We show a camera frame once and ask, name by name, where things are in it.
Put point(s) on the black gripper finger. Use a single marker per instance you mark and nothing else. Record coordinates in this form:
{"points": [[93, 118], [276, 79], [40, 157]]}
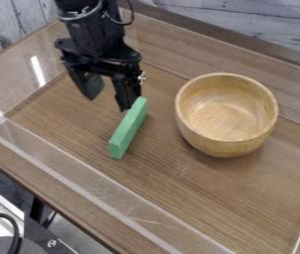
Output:
{"points": [[87, 79], [127, 90]]}

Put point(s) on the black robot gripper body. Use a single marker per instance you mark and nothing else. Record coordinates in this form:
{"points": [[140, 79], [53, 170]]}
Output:
{"points": [[96, 43]]}

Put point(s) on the green rectangular block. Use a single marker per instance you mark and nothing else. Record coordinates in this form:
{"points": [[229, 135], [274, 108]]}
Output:
{"points": [[127, 129]]}

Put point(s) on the brown wooden bowl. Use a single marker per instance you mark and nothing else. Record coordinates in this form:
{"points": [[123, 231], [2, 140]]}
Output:
{"points": [[226, 113]]}

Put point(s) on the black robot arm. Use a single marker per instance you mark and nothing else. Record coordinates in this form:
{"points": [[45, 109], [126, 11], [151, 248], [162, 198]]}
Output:
{"points": [[92, 5]]}

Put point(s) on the black table leg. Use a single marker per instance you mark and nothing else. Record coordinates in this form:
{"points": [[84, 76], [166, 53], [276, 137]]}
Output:
{"points": [[36, 210]]}

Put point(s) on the black chair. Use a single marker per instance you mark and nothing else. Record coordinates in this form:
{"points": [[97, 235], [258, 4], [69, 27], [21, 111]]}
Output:
{"points": [[36, 241]]}

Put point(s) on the clear acrylic tray wall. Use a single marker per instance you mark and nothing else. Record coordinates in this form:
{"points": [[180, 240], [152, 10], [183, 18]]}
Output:
{"points": [[167, 199]]}

